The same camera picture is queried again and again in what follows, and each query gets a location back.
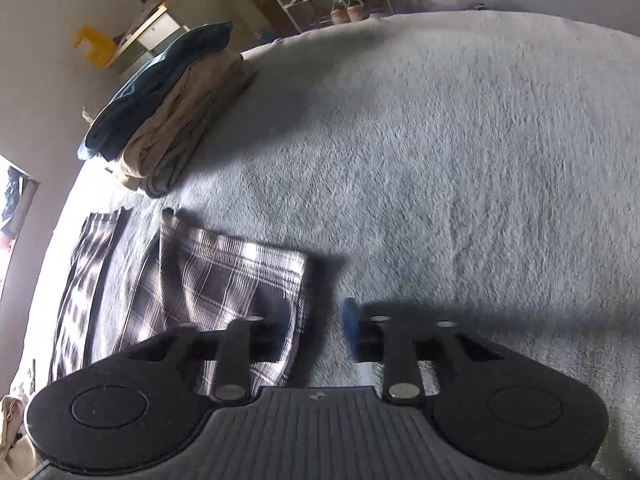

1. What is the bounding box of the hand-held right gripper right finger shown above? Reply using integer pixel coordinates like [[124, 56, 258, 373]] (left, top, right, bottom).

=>
[[341, 297, 506, 405]]

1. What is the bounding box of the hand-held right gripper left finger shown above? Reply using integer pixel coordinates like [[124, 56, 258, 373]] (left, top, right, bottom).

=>
[[125, 305, 298, 403]]

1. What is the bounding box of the black white plaid garment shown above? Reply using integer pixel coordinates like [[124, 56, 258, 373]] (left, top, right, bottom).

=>
[[120, 208, 308, 396], [50, 210, 133, 382]]

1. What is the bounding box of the grey fleece blanket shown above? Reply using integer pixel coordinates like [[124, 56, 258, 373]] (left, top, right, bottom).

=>
[[10, 10, 640, 480]]

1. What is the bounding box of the beige folded garment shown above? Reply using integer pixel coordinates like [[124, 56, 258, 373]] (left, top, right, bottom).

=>
[[117, 52, 259, 199]]

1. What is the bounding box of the beige bag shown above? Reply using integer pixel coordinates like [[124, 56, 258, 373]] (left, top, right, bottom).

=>
[[0, 395, 37, 476]]

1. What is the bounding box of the dark teal folded garment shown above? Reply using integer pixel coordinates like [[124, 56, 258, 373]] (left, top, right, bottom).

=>
[[77, 21, 234, 162]]

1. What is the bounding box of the yellow plastic holder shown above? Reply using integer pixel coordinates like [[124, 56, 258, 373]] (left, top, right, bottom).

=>
[[74, 25, 115, 67]]

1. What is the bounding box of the wall poster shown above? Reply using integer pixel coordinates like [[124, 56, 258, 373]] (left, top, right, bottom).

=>
[[0, 155, 40, 283]]

